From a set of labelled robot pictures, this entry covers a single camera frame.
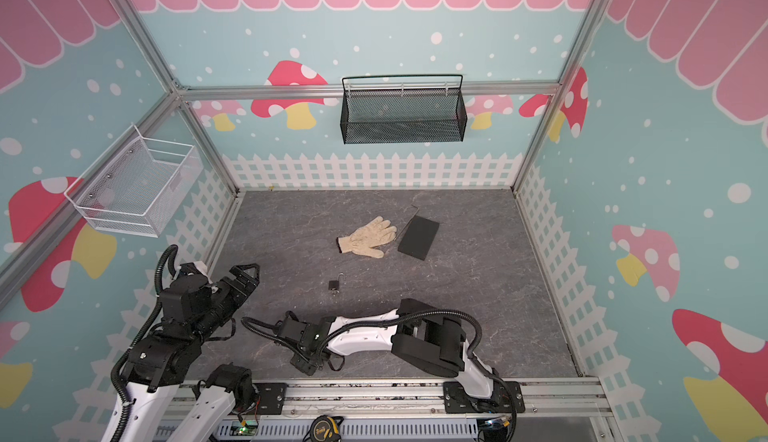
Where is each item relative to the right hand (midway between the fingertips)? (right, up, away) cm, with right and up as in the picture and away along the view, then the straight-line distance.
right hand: (303, 357), depth 81 cm
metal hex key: (+30, +36, +29) cm, 55 cm away
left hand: (-9, +22, -9) cm, 26 cm away
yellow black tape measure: (+9, -11, -12) cm, 19 cm away
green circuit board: (-12, -14, -8) cm, 20 cm away
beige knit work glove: (+14, +30, +25) cm, 42 cm away
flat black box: (+33, +31, +26) cm, 52 cm away
